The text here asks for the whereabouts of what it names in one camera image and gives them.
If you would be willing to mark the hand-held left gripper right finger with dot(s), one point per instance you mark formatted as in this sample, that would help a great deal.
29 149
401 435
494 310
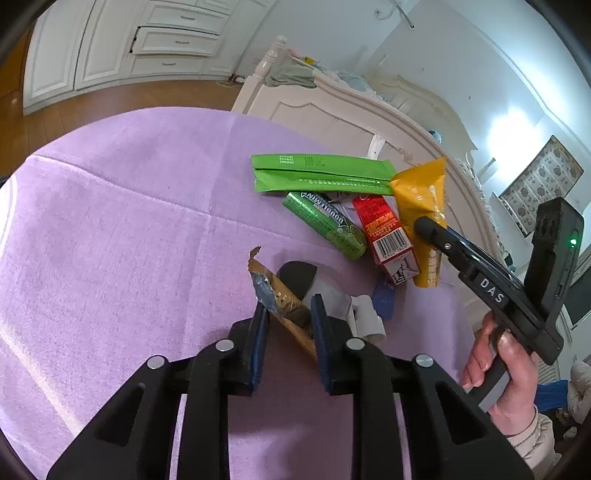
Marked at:
321 341

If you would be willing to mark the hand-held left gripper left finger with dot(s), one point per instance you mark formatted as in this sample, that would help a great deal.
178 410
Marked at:
258 341

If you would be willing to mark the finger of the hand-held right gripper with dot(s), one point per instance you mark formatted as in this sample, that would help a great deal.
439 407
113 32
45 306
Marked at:
438 237

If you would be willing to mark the brown torn wrapper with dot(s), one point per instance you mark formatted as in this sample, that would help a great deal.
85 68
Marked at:
281 300

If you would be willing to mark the yellow packet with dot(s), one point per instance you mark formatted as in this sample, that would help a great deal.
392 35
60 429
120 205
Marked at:
418 194

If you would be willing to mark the person's right forearm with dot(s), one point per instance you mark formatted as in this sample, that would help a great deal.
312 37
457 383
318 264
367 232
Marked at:
535 438

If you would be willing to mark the person's right hand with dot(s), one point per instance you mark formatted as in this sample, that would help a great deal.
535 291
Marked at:
519 397

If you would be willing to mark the white plastic piece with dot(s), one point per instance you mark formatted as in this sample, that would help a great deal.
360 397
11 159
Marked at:
367 316

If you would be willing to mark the red white carton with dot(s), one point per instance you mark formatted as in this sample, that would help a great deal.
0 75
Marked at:
381 221

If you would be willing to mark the patterned curtain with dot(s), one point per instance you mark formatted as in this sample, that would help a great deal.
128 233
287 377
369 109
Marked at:
540 184

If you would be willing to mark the dark blue paper packet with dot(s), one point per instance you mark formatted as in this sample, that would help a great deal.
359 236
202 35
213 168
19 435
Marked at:
383 297

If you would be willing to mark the green gum can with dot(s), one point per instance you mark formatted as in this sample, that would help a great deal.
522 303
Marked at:
323 219

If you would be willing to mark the white cloth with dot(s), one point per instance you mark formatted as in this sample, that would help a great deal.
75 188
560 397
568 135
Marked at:
579 387

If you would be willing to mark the blue cloth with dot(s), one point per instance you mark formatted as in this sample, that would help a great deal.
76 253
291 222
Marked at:
551 394

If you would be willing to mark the green packet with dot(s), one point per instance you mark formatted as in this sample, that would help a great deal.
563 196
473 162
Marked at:
318 173

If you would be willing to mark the pale green blanket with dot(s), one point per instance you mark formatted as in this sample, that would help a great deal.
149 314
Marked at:
291 74

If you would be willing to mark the white nightstand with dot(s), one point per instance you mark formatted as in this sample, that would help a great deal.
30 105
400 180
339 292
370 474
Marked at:
302 59

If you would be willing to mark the white power strip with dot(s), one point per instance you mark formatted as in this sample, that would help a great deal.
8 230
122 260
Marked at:
235 79

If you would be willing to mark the white wardrobe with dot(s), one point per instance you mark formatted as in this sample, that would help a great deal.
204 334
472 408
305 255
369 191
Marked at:
101 41

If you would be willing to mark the white bed frame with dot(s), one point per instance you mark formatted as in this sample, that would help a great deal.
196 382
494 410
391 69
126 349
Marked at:
323 110

